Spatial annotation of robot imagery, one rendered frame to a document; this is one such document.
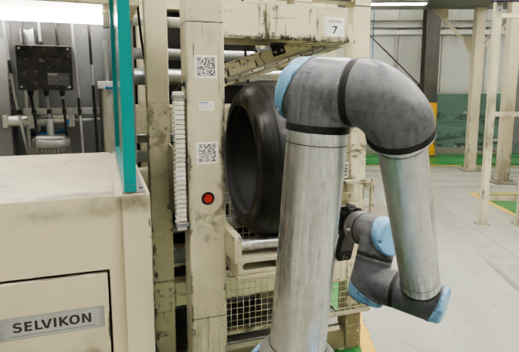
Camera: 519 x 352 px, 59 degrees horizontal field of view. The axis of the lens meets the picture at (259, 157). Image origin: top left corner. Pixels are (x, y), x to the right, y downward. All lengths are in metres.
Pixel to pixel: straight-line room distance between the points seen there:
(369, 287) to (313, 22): 1.18
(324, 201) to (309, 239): 0.07
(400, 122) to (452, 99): 10.85
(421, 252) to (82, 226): 0.63
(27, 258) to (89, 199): 0.12
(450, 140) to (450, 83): 1.34
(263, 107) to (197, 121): 0.23
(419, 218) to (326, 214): 0.19
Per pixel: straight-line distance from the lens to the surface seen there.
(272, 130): 1.45
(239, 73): 1.99
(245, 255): 1.62
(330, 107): 0.76
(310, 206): 0.81
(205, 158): 1.57
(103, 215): 0.75
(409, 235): 0.94
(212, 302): 1.73
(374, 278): 1.17
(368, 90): 0.73
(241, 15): 1.88
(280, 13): 1.94
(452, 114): 11.61
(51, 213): 0.75
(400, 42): 11.33
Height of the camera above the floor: 1.42
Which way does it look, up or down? 8 degrees down
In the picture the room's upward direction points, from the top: straight up
